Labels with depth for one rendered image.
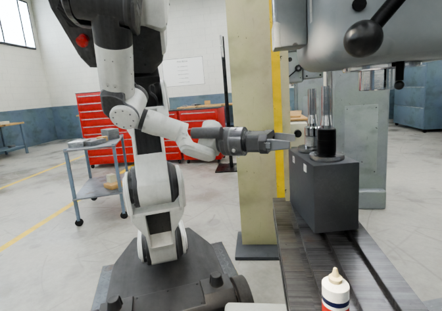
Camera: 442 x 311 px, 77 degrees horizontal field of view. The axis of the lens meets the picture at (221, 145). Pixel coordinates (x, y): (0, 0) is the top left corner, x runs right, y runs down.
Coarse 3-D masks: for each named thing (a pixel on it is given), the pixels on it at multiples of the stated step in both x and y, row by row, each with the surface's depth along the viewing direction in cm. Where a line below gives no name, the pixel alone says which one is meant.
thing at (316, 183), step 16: (304, 160) 77; (320, 160) 73; (336, 160) 72; (352, 160) 72; (304, 176) 78; (320, 176) 71; (336, 176) 71; (352, 176) 71; (304, 192) 79; (320, 192) 71; (336, 192) 72; (352, 192) 72; (304, 208) 80; (320, 208) 72; (336, 208) 73; (352, 208) 73; (320, 224) 73; (336, 224) 73; (352, 224) 74
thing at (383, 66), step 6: (414, 60) 31; (420, 60) 32; (354, 66) 33; (360, 66) 33; (366, 66) 32; (372, 66) 32; (378, 66) 31; (384, 66) 31; (390, 66) 31; (408, 66) 31; (414, 66) 33; (348, 72) 35; (354, 72) 37
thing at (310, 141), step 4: (308, 132) 83; (312, 132) 83; (316, 132) 83; (308, 136) 84; (312, 136) 83; (316, 136) 83; (308, 140) 84; (312, 140) 83; (316, 140) 83; (308, 144) 84; (312, 144) 83; (316, 144) 83
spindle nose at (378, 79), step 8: (360, 72) 35; (368, 72) 34; (376, 72) 33; (384, 72) 33; (392, 72) 33; (360, 80) 35; (368, 80) 34; (376, 80) 33; (384, 80) 33; (392, 80) 33; (400, 80) 33; (360, 88) 35; (368, 88) 34; (376, 88) 33; (384, 88) 33; (392, 88) 33
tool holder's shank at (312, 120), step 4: (308, 92) 82; (312, 92) 81; (308, 96) 82; (312, 96) 82; (308, 100) 83; (312, 100) 82; (308, 104) 83; (312, 104) 82; (308, 108) 83; (312, 108) 82; (308, 112) 83; (312, 112) 83; (308, 116) 83; (312, 116) 83; (316, 116) 83; (308, 120) 84; (312, 120) 83; (316, 120) 83; (308, 124) 84; (312, 124) 83
